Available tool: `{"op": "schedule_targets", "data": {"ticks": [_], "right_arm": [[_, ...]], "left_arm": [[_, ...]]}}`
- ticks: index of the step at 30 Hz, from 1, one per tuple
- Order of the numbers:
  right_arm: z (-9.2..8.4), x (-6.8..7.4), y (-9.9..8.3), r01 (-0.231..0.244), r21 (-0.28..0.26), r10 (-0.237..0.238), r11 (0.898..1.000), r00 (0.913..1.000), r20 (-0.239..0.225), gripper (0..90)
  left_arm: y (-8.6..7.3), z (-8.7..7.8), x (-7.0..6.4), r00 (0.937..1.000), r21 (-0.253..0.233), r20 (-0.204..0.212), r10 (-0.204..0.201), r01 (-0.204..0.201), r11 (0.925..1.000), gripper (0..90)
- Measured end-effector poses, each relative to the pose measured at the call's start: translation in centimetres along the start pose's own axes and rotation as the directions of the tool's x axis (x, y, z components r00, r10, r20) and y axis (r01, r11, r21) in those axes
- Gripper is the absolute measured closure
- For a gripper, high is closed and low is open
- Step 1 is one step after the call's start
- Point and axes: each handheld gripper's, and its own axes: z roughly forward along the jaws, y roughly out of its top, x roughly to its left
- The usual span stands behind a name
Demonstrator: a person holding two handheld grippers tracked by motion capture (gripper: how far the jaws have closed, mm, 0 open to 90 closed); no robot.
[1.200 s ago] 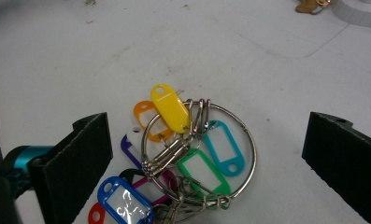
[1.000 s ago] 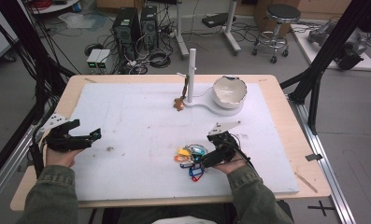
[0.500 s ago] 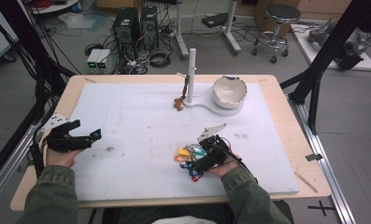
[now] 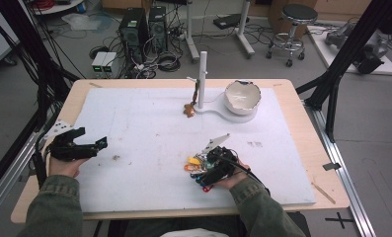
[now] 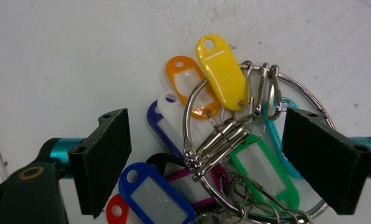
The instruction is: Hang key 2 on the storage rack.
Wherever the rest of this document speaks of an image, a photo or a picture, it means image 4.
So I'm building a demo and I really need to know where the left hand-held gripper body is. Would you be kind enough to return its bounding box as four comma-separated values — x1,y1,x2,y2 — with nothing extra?
43,118,100,163

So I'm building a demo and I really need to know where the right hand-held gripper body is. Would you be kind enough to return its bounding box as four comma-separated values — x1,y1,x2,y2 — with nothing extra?
200,132,241,181

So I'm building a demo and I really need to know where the bunch of keys with coloured tags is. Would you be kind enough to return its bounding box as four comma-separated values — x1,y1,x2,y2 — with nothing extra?
183,153,223,194

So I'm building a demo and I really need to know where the leather strap keychain with charm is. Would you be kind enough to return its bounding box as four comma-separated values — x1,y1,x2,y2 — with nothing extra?
183,80,201,119

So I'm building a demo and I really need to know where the white key stand with base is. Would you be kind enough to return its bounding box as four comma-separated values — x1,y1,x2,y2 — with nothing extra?
186,50,259,124

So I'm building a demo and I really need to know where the person's left hand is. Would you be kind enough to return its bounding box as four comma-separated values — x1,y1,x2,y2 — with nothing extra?
46,155,90,179

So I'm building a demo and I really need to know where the person's right hand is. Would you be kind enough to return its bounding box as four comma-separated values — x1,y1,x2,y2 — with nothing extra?
215,159,253,192

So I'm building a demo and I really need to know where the person's lap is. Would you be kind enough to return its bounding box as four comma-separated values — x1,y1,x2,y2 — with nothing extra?
105,214,311,237

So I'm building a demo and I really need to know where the white cloth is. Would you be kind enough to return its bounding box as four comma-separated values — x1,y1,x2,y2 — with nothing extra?
158,227,231,237

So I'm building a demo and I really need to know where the white table mat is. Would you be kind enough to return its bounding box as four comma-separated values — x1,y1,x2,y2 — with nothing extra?
72,86,317,213

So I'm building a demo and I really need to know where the white eggshell-shaped bowl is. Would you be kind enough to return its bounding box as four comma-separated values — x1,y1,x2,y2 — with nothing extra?
223,79,263,117

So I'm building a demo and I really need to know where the white power supply box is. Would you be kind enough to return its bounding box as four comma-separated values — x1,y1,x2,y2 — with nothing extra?
101,51,119,79
91,51,108,79

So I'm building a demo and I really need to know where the thin wooden stick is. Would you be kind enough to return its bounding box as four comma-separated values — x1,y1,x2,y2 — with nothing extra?
311,182,337,205

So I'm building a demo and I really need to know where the small black clip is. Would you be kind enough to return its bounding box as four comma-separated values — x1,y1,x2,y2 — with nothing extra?
322,161,343,172

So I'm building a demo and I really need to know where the clear plastic bag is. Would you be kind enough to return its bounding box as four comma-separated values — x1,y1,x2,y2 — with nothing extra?
61,12,103,33

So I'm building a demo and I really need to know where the large black computer tower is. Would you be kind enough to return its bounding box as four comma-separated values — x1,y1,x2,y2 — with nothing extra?
118,7,150,64

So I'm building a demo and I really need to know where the round white table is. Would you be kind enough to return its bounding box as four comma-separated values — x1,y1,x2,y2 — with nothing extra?
31,0,87,16

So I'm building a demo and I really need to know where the white desk leg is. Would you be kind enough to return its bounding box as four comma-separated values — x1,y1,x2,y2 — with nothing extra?
183,0,201,64
235,0,256,60

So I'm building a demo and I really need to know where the slim black computer tower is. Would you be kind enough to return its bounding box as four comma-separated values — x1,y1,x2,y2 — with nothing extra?
147,5,169,54

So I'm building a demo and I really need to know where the flat black box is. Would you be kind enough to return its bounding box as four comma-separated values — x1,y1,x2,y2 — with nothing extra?
212,13,251,31

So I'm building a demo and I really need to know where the black round stool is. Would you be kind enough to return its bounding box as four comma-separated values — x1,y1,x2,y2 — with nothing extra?
265,3,319,69

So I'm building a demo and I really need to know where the grey machine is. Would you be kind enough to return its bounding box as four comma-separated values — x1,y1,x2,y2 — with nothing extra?
324,22,389,75

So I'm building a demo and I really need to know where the white platform board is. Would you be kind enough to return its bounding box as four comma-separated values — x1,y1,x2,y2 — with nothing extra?
306,24,392,77

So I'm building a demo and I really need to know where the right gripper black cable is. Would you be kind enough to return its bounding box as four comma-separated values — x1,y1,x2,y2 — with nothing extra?
220,153,272,196

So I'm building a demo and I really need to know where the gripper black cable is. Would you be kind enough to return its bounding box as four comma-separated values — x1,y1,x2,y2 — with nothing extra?
220,153,272,196
32,132,50,191

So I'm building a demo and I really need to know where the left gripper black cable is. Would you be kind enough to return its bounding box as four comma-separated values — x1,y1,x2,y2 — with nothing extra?
32,132,50,191

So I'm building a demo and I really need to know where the coil of black cables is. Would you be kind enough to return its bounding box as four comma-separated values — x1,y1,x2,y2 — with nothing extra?
156,51,183,73

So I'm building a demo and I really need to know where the black frame strut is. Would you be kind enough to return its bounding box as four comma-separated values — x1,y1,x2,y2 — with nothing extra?
0,0,81,199
295,0,392,143

